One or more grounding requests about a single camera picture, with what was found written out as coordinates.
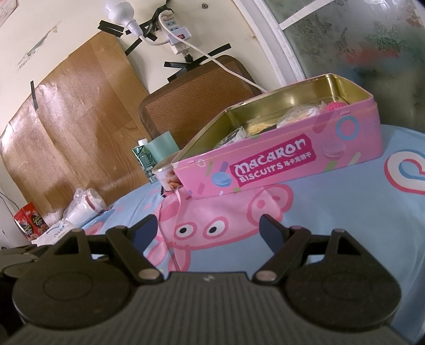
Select red snack box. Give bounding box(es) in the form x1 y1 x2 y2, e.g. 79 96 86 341
13 202 46 242

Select large white tissue pack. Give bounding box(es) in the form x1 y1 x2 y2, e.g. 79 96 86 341
34 219 76 247

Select pink biscuit tin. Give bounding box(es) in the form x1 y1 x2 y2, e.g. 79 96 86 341
170 73 383 200

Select wood pattern wall sheet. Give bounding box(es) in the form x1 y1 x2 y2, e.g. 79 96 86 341
0 32 158 219

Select green drink carton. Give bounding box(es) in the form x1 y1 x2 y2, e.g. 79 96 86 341
132 139 159 184

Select white power cable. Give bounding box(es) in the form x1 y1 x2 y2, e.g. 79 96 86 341
184 41 268 94

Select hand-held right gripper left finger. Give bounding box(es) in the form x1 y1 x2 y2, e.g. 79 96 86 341
50 214 163 286

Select round snack tin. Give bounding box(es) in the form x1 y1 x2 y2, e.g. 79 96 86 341
152 162 182 192

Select white window frame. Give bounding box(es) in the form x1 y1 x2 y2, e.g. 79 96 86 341
232 0 425 133

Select plastic bag of cups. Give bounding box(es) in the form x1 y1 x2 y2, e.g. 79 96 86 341
62 187 107 225

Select clear plastic sleeve with utensils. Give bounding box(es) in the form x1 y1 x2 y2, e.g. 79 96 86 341
275 103 321 129

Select black tape strips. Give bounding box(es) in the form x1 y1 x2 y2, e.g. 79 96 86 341
98 3 233 83

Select white power strip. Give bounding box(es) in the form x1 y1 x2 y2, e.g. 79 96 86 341
159 11 194 56

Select white light bulb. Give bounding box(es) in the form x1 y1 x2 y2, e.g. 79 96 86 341
104 1 142 35

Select pale green cup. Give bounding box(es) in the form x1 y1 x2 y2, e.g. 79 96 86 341
147 131 181 165

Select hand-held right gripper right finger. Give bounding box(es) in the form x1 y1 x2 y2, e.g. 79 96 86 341
253 214 366 286

